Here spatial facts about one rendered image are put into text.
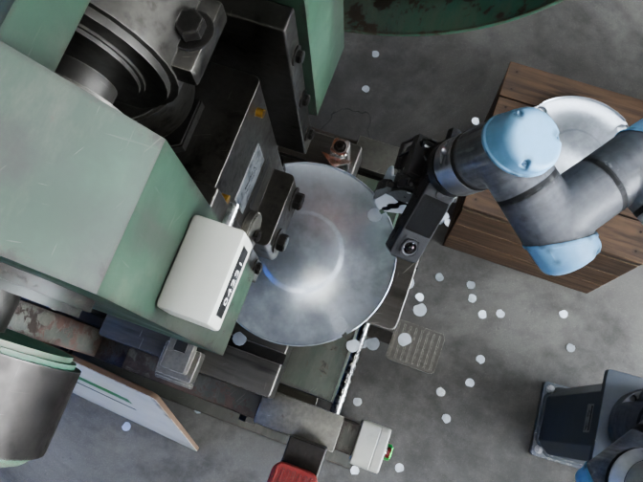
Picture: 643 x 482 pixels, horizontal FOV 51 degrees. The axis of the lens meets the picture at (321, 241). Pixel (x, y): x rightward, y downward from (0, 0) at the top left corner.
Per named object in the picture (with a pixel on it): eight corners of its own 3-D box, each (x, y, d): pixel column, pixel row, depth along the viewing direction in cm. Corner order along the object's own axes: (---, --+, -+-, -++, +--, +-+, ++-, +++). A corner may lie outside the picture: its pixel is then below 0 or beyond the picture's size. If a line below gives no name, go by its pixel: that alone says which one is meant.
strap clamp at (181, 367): (232, 291, 110) (219, 277, 100) (191, 389, 106) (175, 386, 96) (197, 278, 111) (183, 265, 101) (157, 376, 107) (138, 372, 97)
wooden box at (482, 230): (622, 166, 186) (682, 111, 152) (587, 294, 177) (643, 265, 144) (482, 122, 191) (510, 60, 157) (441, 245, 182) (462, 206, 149)
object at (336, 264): (430, 292, 101) (431, 290, 100) (256, 381, 99) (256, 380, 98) (342, 134, 108) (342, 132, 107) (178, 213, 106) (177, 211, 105)
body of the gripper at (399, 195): (441, 164, 99) (490, 144, 87) (425, 218, 97) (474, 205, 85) (397, 142, 96) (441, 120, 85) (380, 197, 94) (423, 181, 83)
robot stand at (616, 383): (616, 401, 170) (707, 395, 127) (603, 475, 166) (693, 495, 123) (543, 381, 172) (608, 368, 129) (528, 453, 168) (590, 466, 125)
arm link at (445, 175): (494, 200, 81) (437, 173, 79) (472, 206, 86) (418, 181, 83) (508, 144, 83) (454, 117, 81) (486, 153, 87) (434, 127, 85)
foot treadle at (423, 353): (443, 338, 165) (446, 335, 160) (431, 376, 163) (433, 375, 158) (222, 260, 173) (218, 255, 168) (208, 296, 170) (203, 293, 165)
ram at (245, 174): (315, 184, 94) (299, 81, 66) (277, 282, 91) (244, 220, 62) (202, 146, 97) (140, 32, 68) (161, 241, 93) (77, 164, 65)
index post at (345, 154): (351, 162, 115) (351, 139, 106) (345, 177, 114) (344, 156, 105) (336, 157, 115) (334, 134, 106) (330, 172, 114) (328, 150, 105)
